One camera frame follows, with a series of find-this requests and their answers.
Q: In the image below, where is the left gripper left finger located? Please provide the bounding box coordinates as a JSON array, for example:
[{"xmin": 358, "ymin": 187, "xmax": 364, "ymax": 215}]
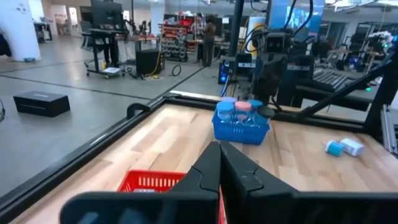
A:
[{"xmin": 59, "ymin": 141, "xmax": 221, "ymax": 224}]

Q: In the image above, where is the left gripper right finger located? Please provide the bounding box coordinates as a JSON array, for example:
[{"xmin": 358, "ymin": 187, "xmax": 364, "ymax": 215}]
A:
[{"xmin": 220, "ymin": 140, "xmax": 398, "ymax": 224}]

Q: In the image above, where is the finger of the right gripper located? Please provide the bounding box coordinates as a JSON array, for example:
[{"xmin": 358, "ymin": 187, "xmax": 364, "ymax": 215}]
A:
[
  {"xmin": 234, "ymin": 52, "xmax": 255, "ymax": 82},
  {"xmin": 287, "ymin": 54, "xmax": 315, "ymax": 81}
]

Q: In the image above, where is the pink capped hourglass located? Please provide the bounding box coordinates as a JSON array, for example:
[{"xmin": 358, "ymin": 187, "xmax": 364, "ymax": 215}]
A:
[{"xmin": 234, "ymin": 100, "xmax": 252, "ymax": 124}]

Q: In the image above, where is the black capped hourglass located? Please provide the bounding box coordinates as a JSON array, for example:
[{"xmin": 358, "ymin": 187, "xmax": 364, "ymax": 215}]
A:
[{"xmin": 253, "ymin": 105, "xmax": 275, "ymax": 126}]

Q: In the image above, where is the teal white USB charger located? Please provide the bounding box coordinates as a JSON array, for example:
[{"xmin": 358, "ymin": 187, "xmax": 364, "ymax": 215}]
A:
[{"xmin": 324, "ymin": 139, "xmax": 345, "ymax": 157}]

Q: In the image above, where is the white USB wall charger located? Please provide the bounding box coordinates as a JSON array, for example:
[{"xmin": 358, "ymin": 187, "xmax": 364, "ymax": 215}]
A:
[{"xmin": 339, "ymin": 138, "xmax": 364, "ymax": 157}]

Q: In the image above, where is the blue lit computer tower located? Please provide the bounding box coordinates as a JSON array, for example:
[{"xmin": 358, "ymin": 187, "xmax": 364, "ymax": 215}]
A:
[{"xmin": 218, "ymin": 58, "xmax": 233, "ymax": 85}]

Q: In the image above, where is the red plastic basket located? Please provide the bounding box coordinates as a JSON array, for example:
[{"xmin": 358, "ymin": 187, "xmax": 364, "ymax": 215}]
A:
[{"xmin": 117, "ymin": 169, "xmax": 225, "ymax": 224}]

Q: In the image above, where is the black computer keyboard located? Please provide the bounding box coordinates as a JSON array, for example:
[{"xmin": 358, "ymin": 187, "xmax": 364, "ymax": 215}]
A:
[{"xmin": 312, "ymin": 68, "xmax": 354, "ymax": 91}]

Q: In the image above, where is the person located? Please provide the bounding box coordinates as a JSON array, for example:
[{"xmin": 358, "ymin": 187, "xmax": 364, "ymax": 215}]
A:
[
  {"xmin": 201, "ymin": 14, "xmax": 218, "ymax": 68},
  {"xmin": 190, "ymin": 12, "xmax": 206, "ymax": 40}
]

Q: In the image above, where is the dark grey desk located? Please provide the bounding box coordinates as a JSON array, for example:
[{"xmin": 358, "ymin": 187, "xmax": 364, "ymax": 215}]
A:
[{"xmin": 276, "ymin": 68, "xmax": 382, "ymax": 112}]

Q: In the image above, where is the blue plastic basket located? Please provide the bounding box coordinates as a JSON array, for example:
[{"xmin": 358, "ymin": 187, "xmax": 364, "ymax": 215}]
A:
[{"xmin": 211, "ymin": 108, "xmax": 271, "ymax": 146}]

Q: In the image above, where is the parts bin rack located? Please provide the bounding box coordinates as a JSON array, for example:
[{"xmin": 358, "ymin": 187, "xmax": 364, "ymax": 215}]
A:
[{"xmin": 159, "ymin": 18, "xmax": 191, "ymax": 62}]

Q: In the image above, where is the black computer tower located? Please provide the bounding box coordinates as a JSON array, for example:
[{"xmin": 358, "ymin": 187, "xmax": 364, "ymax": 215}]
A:
[{"xmin": 135, "ymin": 48, "xmax": 166, "ymax": 76}]

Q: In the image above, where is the silver aluminium extrusion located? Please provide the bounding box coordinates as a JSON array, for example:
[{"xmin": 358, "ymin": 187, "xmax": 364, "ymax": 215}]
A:
[{"xmin": 381, "ymin": 104, "xmax": 398, "ymax": 156}]

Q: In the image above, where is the black monitor cart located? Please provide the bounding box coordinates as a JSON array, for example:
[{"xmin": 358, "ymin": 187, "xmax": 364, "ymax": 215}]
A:
[{"xmin": 80, "ymin": 0, "xmax": 129, "ymax": 79}]

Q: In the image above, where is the black floor box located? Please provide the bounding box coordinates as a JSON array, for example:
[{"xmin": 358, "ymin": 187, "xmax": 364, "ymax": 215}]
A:
[{"xmin": 12, "ymin": 90, "xmax": 71, "ymax": 118}]

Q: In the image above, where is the white round pillar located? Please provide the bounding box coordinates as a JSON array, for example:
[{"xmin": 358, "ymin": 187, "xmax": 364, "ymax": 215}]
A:
[{"xmin": 0, "ymin": 0, "xmax": 42, "ymax": 62}]

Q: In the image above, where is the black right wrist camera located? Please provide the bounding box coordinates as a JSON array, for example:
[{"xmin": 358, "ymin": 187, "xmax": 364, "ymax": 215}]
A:
[{"xmin": 264, "ymin": 32, "xmax": 292, "ymax": 54}]

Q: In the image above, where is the black frame clamp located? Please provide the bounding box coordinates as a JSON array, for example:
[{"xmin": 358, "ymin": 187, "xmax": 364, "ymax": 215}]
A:
[{"xmin": 126, "ymin": 102, "xmax": 152, "ymax": 121}]

